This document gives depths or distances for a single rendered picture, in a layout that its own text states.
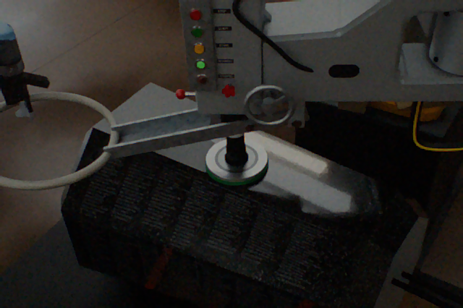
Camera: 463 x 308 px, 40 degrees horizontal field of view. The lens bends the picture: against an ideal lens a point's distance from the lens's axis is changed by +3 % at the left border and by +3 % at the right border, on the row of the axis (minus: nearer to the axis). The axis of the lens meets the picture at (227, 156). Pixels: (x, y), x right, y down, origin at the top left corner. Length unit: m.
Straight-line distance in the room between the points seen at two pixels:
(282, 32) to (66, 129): 2.24
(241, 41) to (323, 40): 0.22
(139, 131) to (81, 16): 2.73
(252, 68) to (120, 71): 2.46
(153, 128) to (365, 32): 0.82
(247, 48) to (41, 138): 2.21
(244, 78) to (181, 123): 0.41
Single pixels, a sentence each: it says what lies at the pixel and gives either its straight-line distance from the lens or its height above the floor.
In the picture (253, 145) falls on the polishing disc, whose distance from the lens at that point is 2.18.
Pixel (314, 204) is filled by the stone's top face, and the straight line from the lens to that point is 2.02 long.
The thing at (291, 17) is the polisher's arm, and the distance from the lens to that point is 1.81.
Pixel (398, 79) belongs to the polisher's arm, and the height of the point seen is 1.24.
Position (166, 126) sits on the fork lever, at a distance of 2.14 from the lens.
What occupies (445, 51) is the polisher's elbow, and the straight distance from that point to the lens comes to 1.84.
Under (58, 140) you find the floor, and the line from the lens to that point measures 3.71.
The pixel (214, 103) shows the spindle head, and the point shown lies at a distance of 1.85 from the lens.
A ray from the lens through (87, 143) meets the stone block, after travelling 2.41.
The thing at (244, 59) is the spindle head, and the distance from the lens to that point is 1.75.
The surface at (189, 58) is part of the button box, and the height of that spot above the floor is 1.34.
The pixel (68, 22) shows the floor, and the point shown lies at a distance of 4.79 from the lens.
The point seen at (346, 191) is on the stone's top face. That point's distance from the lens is 2.07.
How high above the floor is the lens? 2.29
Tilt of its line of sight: 42 degrees down
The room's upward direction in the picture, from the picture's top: 4 degrees counter-clockwise
